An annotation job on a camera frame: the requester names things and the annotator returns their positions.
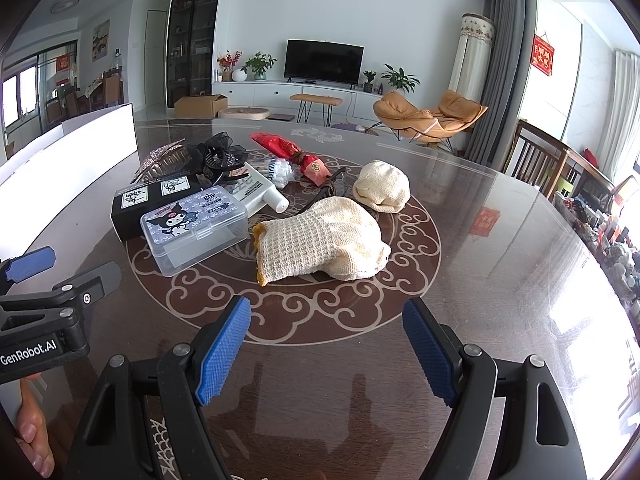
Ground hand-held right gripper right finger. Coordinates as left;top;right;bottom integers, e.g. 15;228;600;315
402;297;588;480

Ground black box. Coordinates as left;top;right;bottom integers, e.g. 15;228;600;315
111;174;198;242

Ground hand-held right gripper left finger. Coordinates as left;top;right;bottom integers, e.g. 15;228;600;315
64;295;252;480

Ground broad leaf potted plant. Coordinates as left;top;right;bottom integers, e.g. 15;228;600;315
381;64;420;95

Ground bushy green potted plant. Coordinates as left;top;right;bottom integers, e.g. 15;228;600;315
241;52;277;81

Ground covered standing air conditioner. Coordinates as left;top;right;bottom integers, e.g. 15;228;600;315
448;13;497;106

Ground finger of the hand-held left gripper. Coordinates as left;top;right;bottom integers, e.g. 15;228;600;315
0;246;57;295
0;260;123;333

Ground glass balcony door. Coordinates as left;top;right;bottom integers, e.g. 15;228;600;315
0;40;81;131

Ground rhinestone bow hair clip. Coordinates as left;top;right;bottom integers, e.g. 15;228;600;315
131;141;193;184

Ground red flower arrangement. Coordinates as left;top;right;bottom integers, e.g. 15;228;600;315
216;51;243;82

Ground wooden bench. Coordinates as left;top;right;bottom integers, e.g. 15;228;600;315
290;93;343;126

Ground round cat scratcher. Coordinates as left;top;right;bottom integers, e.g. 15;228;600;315
218;106;271;121

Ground cotton swab bag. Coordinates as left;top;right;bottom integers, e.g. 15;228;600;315
247;156;301;191

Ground white sheer curtain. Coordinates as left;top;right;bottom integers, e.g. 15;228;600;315
612;50;640;186

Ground white cardboard box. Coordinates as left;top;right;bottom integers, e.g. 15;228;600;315
0;103;139;267

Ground clear cartoon plastic case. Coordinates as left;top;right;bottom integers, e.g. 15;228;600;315
140;188;249;277

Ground white television cabinet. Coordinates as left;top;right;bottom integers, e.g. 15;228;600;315
212;80;396;121

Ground wall painting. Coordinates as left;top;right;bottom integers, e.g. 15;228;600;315
91;20;110;61

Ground white door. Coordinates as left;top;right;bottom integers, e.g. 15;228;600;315
145;10;168;108

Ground red gift pouch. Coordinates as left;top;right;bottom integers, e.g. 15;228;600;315
249;132;333;183

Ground tan lounge chair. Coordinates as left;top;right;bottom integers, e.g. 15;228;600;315
373;90;488;153

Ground black television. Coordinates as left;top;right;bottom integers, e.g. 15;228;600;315
284;39;365;85

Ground red wall hanging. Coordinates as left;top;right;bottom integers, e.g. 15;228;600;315
531;34;555;77

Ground dining table and chairs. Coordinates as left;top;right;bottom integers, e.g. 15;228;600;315
45;69;125;122

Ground large cream knit glove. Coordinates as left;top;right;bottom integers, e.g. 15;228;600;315
251;196;392;287

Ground cluttered side table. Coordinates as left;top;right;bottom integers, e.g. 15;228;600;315
552;145;640;313

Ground person's left hand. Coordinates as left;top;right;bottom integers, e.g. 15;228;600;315
14;374;56;480

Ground black lace hair claw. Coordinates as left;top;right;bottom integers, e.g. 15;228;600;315
187;131;249;183

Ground grey curtain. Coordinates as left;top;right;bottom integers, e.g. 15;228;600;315
462;0;528;166

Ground wooden chair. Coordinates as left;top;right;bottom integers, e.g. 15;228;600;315
502;120;571;200

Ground tall dark display cabinet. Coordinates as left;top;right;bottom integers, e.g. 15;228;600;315
165;0;226;108

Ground dark framed glasses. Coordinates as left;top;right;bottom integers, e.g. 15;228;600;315
300;170;353;206

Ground white tube bottle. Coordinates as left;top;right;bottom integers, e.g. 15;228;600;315
220;166;290;213

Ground brown cardboard box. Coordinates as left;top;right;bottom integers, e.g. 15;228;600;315
174;94;228;119

